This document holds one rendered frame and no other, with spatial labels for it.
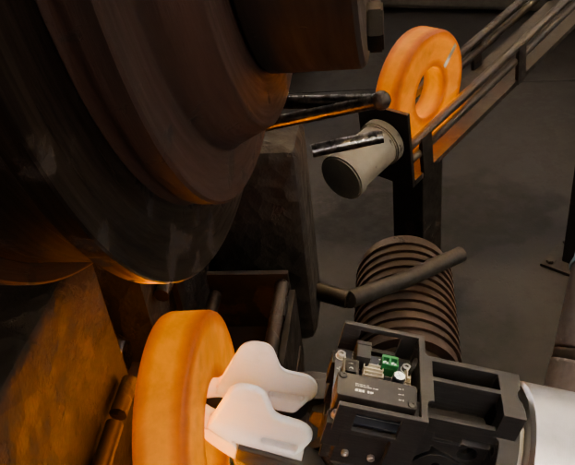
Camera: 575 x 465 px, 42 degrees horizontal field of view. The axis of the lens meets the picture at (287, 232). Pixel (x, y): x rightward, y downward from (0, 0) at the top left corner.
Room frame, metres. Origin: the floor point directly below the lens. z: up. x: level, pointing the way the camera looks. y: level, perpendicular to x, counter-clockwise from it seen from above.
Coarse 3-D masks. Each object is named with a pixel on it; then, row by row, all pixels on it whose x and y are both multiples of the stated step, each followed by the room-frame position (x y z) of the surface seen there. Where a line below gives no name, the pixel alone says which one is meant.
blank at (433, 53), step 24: (408, 48) 0.84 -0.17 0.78; (432, 48) 0.86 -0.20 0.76; (456, 48) 0.90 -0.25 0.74; (384, 72) 0.84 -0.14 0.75; (408, 72) 0.83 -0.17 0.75; (432, 72) 0.89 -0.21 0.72; (456, 72) 0.90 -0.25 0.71; (408, 96) 0.83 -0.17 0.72; (432, 96) 0.89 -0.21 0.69; (456, 96) 0.90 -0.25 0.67
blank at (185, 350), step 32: (160, 320) 0.37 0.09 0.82; (192, 320) 0.36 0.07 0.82; (160, 352) 0.33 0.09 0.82; (192, 352) 0.33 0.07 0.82; (224, 352) 0.39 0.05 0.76; (160, 384) 0.31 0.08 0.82; (192, 384) 0.31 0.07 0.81; (160, 416) 0.29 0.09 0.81; (192, 416) 0.30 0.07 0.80; (160, 448) 0.28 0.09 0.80; (192, 448) 0.29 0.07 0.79
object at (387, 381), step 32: (352, 352) 0.34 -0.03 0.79; (384, 352) 0.35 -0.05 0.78; (416, 352) 0.34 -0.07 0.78; (352, 384) 0.30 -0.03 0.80; (384, 384) 0.31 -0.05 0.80; (416, 384) 0.31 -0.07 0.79; (448, 384) 0.31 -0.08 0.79; (480, 384) 0.32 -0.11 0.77; (512, 384) 0.31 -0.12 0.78; (320, 416) 0.33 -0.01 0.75; (352, 416) 0.28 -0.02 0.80; (384, 416) 0.28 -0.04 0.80; (416, 416) 0.28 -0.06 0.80; (448, 416) 0.30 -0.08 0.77; (480, 416) 0.30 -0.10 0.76; (512, 416) 0.28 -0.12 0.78; (320, 448) 0.30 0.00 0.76; (352, 448) 0.29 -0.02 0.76; (384, 448) 0.29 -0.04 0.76; (416, 448) 0.28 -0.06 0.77; (448, 448) 0.29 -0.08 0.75; (480, 448) 0.29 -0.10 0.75; (512, 448) 0.28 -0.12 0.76
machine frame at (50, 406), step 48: (0, 288) 0.35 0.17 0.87; (48, 288) 0.34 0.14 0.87; (96, 288) 0.39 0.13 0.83; (144, 288) 0.46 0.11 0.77; (192, 288) 0.56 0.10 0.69; (0, 336) 0.31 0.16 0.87; (48, 336) 0.32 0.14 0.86; (96, 336) 0.37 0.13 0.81; (144, 336) 0.45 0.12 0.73; (0, 384) 0.27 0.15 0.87; (48, 384) 0.30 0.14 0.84; (96, 384) 0.35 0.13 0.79; (0, 432) 0.25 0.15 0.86; (48, 432) 0.29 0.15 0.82; (96, 432) 0.33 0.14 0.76
